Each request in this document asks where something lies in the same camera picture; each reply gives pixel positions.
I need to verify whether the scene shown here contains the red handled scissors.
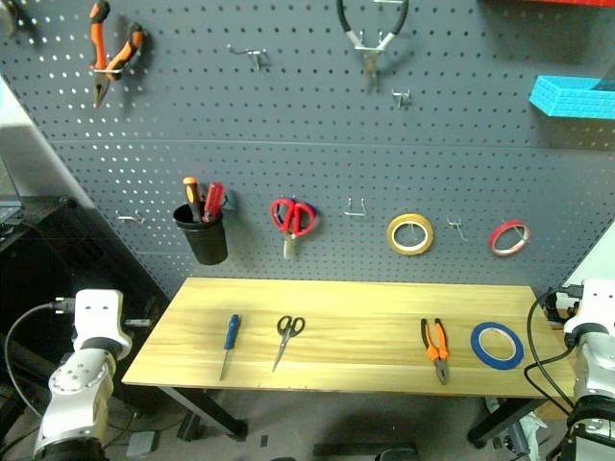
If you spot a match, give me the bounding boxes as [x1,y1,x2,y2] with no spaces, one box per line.
[269,196,320,261]

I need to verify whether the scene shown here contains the black plastic cup holder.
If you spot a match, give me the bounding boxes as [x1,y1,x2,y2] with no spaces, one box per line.
[172,202,230,267]

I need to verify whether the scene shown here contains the orange black handled screwdriver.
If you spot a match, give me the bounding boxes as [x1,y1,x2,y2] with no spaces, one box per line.
[182,176,205,225]

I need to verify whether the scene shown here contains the small grey floor box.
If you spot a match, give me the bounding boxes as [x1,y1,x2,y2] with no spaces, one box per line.
[125,430,160,459]

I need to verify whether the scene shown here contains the black handled scissors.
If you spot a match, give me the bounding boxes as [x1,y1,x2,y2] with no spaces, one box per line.
[271,314,308,374]

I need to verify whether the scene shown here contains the black handled silver pliers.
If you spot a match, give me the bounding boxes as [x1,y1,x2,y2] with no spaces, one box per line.
[335,0,411,93]

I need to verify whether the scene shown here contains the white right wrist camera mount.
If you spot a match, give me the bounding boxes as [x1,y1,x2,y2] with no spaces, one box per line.
[562,278,615,340]

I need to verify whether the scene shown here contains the white crumpled cloth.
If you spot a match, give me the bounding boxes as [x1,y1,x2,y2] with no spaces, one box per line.
[520,414,548,455]

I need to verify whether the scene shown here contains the red handled screwdriver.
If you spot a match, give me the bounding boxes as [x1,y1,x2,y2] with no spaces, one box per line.
[201,181,227,224]

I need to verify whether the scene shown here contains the cyan plastic storage bin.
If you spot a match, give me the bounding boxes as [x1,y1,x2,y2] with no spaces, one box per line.
[528,74,615,122]

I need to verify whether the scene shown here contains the blue handled screwdriver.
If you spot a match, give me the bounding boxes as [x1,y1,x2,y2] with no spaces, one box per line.
[218,313,243,382]

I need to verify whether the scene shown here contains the orange black long-nose pliers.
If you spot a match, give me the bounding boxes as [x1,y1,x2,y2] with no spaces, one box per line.
[88,0,146,109]

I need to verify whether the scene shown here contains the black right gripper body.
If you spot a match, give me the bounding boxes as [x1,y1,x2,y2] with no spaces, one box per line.
[544,286,583,330]

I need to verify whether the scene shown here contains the yellow tape roll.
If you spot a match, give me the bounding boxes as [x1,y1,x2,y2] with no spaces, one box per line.
[385,212,435,257]

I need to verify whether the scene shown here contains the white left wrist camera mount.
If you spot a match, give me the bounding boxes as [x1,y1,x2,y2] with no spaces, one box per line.
[73,288,135,361]

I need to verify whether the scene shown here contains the black side cabinet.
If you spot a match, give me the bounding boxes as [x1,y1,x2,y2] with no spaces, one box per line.
[0,195,170,385]

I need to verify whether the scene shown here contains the blue tape roll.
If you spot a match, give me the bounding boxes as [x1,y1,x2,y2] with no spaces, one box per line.
[469,321,527,372]

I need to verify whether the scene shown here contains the red tape roll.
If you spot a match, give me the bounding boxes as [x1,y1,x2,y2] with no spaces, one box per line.
[488,219,532,259]

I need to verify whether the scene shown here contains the black metal table leg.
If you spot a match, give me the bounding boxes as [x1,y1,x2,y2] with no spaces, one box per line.
[157,385,250,442]
[467,395,550,449]

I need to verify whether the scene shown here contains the red plastic storage bin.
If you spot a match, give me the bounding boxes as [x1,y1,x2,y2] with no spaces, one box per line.
[480,0,615,9]

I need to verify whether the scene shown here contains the grey metal pegboard wall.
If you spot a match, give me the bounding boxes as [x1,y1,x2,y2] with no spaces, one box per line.
[0,0,615,300]

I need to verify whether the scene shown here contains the orange black combination pliers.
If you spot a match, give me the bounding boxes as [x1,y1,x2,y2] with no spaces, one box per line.
[419,317,452,386]

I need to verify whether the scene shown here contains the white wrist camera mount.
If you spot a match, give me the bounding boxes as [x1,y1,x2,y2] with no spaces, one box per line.
[562,278,615,340]
[73,288,135,361]

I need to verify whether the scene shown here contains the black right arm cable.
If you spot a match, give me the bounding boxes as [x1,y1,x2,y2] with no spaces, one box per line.
[523,284,585,417]

